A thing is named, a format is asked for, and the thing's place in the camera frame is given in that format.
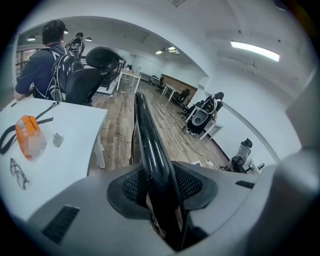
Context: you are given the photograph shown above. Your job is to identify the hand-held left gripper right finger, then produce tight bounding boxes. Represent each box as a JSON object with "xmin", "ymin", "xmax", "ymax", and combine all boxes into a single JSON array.
[{"xmin": 171, "ymin": 161, "xmax": 260, "ymax": 236}]

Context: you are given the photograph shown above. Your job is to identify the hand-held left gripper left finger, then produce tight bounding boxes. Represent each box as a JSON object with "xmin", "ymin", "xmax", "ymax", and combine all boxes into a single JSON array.
[{"xmin": 26, "ymin": 162, "xmax": 176, "ymax": 256}]

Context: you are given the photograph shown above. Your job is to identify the plastic-wrapped black office chair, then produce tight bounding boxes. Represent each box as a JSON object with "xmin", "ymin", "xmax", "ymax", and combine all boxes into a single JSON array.
[{"xmin": 227, "ymin": 137, "xmax": 254, "ymax": 174}]

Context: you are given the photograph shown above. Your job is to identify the black mesh office chair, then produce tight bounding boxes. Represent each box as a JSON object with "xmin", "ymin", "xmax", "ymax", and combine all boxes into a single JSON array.
[{"xmin": 65, "ymin": 46, "xmax": 126, "ymax": 107}]

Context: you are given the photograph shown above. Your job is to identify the small white table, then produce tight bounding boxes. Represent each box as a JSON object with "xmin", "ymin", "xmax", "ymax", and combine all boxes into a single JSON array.
[{"xmin": 199, "ymin": 119, "xmax": 225, "ymax": 141}]

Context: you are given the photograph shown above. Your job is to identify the small grey item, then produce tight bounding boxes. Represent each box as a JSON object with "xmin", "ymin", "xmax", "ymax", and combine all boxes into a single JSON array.
[{"xmin": 52, "ymin": 132, "xmax": 65, "ymax": 148}]

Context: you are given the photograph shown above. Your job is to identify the black-framed glasses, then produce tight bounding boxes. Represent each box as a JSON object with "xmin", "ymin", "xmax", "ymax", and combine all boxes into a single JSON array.
[{"xmin": 9, "ymin": 157, "xmax": 31, "ymax": 191}]

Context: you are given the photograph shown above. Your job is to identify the orange box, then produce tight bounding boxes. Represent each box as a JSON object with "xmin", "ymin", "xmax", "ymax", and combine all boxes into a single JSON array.
[{"xmin": 14, "ymin": 114, "xmax": 48, "ymax": 161}]

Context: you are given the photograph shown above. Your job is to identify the wooden partition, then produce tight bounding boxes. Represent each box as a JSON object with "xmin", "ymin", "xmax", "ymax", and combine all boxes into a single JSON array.
[{"xmin": 159, "ymin": 73, "xmax": 199, "ymax": 97}]

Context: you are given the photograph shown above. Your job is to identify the white office desk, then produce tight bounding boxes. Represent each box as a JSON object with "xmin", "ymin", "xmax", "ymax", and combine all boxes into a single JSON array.
[
  {"xmin": 138, "ymin": 71, "xmax": 161, "ymax": 86},
  {"xmin": 161, "ymin": 82, "xmax": 187, "ymax": 102}
]

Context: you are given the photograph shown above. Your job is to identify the black railing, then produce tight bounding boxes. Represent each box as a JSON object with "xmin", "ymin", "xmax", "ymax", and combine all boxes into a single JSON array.
[{"xmin": 99, "ymin": 59, "xmax": 126, "ymax": 92}]

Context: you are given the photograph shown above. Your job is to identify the wood-top white table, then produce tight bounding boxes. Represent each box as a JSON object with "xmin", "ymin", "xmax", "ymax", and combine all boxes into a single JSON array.
[{"xmin": 116, "ymin": 68, "xmax": 142, "ymax": 95}]

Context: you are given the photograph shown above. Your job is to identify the long ceiling light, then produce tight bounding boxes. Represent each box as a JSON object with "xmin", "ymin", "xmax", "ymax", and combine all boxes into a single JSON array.
[{"xmin": 229, "ymin": 40, "xmax": 281, "ymax": 63}]

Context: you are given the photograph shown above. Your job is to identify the pair of ceiling lights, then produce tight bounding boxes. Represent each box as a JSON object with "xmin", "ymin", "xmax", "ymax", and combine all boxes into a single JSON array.
[{"xmin": 154, "ymin": 46, "xmax": 177, "ymax": 56}]

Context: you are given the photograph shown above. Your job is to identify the black strap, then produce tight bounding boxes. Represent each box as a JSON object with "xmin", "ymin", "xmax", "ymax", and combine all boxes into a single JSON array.
[{"xmin": 0, "ymin": 100, "xmax": 61, "ymax": 156}]

